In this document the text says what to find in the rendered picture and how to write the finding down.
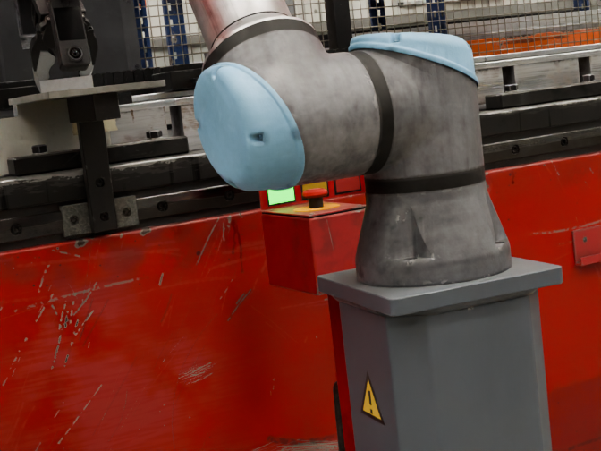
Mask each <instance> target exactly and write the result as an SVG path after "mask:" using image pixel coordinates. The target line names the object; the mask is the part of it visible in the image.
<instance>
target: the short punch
mask: <svg viewBox="0 0 601 451"><path fill-rule="evenodd" d="M14 4H15V11H16V17H17V23H18V30H19V35H20V38H21V44H22V49H29V48H30V42H31V40H32V38H33V37H35V36H36V28H35V26H34V24H33V21H32V0H14Z"/></svg>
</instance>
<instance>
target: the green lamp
mask: <svg viewBox="0 0 601 451"><path fill-rule="evenodd" d="M268 198H269V204H276V203H281V202H286V201H292V200H294V193H293V187H292V188H291V189H288V190H283V191H272V190H268Z"/></svg>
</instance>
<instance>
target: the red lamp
mask: <svg viewBox="0 0 601 451"><path fill-rule="evenodd" d="M335 185H336V192H337V193H338V192H344V191H354V190H359V189H360V179H359V177H358V176H354V177H349V178H343V179H337V180H335Z"/></svg>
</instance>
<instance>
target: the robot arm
mask: <svg viewBox="0 0 601 451"><path fill-rule="evenodd" d="M189 3H190V7H191V9H192V11H193V13H194V15H195V18H196V20H197V23H198V25H199V28H200V31H201V33H202V36H203V38H204V40H205V42H206V45H207V49H208V51H209V53H208V54H207V57H206V58H205V61H204V63H203V65H202V74H201V75H200V76H199V78H198V80H197V83H196V86H195V90H194V115H195V119H196V120H197V121H198V123H199V128H198V133H199V138H200V141H201V144H202V147H203V149H204V150H205V153H206V155H207V158H208V160H209V161H210V163H211V165H212V166H213V168H214V169H215V170H216V172H217V173H218V174H219V175H220V176H221V177H222V178H223V179H224V180H225V181H226V182H227V183H229V184H230V185H231V186H232V187H234V188H237V189H241V190H244V191H264V190H272V191H283V190H288V189H291V188H292V187H293V186H298V185H303V184H309V183H320V182H326V181H332V180H337V179H343V178H349V177H354V176H361V175H364V179H365V188H366V197H367V204H366V208H365V213H364V218H363V222H362V227H361V231H360V238H359V243H358V248H357V252H356V257H355V263H356V272H357V280H358V281H359V282H360V283H362V284H364V285H372V286H380V287H422V286H434V285H449V284H456V283H462V282H468V281H472V280H477V279H481V278H485V277H491V276H494V275H497V274H500V273H503V272H504V271H506V270H508V269H509V268H510V267H511V266H512V255H511V246H510V243H509V240H508V238H507V236H506V233H505V231H504V228H503V226H502V224H501V221H500V219H499V217H498V215H497V213H496V211H495V207H494V205H493V203H492V201H491V199H490V197H489V194H488V192H487V185H486V176H485V168H484V156H483V147H482V137H481V127H480V118H479V108H478V90H477V87H478V77H477V76H476V74H475V68H474V61H473V54H472V50H471V48H470V45H469V44H468V43H467V42H466V41H465V40H463V39H462V38H459V37H456V36H453V35H447V34H439V33H423V32H402V33H374V34H365V35H359V36H356V37H354V38H352V39H351V43H350V46H349V48H348V51H349V52H341V53H332V54H328V53H327V52H326V51H325V49H324V47H323V45H322V43H321V41H320V39H319V37H318V35H317V32H316V31H315V29H314V28H313V26H312V25H311V24H309V23H308V22H307V21H304V20H303V19H300V18H297V17H292V16H291V13H290V11H289V9H288V7H287V5H286V2H285V1H284V0H189ZM34 6H35V15H34ZM85 14H86V10H85V8H84V6H83V3H82V1H81V0H32V21H33V24H34V26H35V28H36V36H35V37H33V38H32V40H31V42H30V57H31V61H32V69H33V74H34V79H35V82H36V85H37V87H38V90H39V92H40V93H41V91H40V85H39V81H45V80H48V79H49V78H50V74H49V70H50V68H51V67H52V66H53V64H54V63H55V55H54V52H53V51H52V50H51V49H50V48H53V49H54V51H56V54H57V60H58V64H59V68H60V70H61V71H62V72H78V73H79V77H80V76H89V75H91V74H92V71H93V67H94V65H95V62H96V58H97V51H98V44H97V39H96V37H95V35H94V30H93V28H92V26H89V25H90V23H89V20H88V19H87V18H86V17H85ZM88 26H89V27H88Z"/></svg>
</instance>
